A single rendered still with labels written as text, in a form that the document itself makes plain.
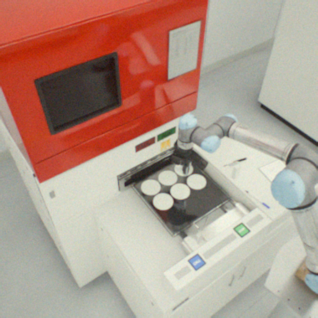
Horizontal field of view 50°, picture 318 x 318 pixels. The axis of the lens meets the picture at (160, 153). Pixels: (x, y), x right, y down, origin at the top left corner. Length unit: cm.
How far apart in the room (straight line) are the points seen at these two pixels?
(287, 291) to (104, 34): 128
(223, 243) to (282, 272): 32
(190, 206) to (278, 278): 50
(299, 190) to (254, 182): 60
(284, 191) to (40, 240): 198
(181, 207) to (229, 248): 32
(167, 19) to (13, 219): 209
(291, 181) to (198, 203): 65
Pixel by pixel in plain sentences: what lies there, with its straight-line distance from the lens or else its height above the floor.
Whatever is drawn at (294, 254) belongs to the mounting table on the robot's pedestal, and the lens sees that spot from 178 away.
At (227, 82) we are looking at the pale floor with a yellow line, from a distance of 407.
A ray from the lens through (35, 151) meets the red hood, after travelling 132.
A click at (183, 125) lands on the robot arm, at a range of 141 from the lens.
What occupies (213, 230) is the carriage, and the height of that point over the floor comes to 88.
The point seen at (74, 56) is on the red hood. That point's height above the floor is 171.
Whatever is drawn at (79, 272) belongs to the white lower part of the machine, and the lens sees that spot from 226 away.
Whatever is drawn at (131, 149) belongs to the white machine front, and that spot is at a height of 111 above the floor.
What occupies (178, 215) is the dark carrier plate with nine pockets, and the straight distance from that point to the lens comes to 167.
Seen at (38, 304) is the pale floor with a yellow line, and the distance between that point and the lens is 256.
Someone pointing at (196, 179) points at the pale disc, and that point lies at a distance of 181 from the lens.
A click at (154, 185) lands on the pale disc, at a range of 177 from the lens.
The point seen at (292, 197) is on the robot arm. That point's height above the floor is 139.
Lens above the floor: 230
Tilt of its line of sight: 47 degrees down
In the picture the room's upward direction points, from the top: 1 degrees clockwise
